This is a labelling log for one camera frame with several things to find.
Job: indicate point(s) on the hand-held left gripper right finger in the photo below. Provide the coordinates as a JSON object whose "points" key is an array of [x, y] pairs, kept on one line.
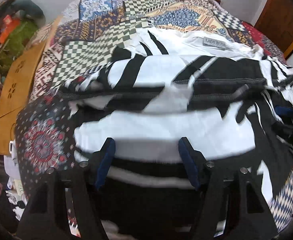
{"points": [[189, 166]]}

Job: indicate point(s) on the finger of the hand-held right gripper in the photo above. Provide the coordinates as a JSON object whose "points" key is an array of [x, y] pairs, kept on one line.
{"points": [[285, 111], [292, 135]]}

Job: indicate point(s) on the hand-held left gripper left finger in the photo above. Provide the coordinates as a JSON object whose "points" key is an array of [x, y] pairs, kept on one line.
{"points": [[106, 161]]}

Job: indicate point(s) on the black and white patterned shirt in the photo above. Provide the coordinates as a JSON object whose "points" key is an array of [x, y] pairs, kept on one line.
{"points": [[161, 120]]}

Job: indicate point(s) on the brown wooden door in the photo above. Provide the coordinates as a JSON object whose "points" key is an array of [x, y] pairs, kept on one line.
{"points": [[281, 17]]}

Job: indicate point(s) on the small white square device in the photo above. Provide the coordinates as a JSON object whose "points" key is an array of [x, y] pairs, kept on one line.
{"points": [[12, 146]]}

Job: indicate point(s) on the patchwork printed blanket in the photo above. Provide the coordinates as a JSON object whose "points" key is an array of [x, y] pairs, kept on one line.
{"points": [[86, 47]]}

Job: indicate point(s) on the wooden lap desk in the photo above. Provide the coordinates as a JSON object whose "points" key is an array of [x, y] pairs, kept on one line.
{"points": [[16, 85]]}

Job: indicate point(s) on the orange box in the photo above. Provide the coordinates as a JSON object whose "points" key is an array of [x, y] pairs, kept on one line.
{"points": [[7, 27]]}

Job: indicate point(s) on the grey padded jacket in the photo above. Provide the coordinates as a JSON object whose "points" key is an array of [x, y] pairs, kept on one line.
{"points": [[29, 8]]}

